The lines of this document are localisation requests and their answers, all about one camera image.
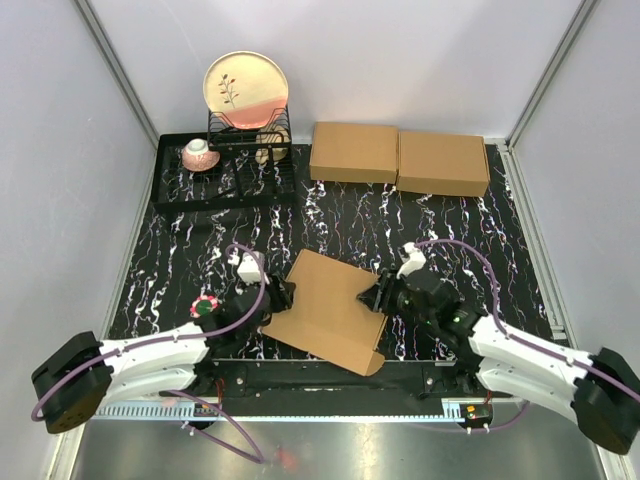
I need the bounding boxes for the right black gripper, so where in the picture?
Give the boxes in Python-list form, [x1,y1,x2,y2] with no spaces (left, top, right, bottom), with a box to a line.
[356,267,436,326]

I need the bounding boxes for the cardboard box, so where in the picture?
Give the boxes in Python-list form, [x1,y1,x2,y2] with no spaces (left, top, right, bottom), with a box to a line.
[396,131,490,198]
[263,249,386,377]
[310,122,399,184]

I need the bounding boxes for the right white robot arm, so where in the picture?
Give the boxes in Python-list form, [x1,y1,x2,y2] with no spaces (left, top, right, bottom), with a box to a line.
[357,270,639,455]

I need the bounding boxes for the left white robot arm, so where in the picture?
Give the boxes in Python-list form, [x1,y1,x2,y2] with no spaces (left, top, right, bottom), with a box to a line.
[31,274,296,434]

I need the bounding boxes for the pink green flower coaster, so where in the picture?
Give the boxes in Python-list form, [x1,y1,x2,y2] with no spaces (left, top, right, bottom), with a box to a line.
[190,295,219,318]

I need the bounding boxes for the cream ceramic mug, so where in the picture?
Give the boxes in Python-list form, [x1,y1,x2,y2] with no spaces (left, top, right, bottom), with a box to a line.
[255,125,290,165]

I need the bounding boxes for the pink patterned bowl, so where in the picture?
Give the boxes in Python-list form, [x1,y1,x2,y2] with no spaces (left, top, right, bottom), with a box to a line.
[181,138,220,173]

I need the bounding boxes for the cream pink floral plate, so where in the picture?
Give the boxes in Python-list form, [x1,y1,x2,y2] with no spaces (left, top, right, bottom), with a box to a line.
[203,51,289,130]

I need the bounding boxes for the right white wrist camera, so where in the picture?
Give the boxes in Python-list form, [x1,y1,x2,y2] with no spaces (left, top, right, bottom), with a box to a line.
[396,242,426,278]

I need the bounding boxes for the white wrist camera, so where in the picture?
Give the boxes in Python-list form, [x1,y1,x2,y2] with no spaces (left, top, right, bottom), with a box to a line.
[227,252,264,285]
[396,242,426,278]

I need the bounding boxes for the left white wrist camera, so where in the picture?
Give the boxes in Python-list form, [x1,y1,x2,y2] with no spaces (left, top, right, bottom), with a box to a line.
[227,252,264,285]

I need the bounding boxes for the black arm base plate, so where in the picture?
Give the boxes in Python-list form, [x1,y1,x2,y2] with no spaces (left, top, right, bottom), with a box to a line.
[181,359,488,399]

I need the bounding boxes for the black wire plate rack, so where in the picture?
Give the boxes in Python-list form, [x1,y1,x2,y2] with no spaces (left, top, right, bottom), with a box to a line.
[207,106,292,161]

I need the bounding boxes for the black wire tray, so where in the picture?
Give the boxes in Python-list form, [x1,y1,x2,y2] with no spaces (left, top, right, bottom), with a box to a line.
[150,132,296,216]

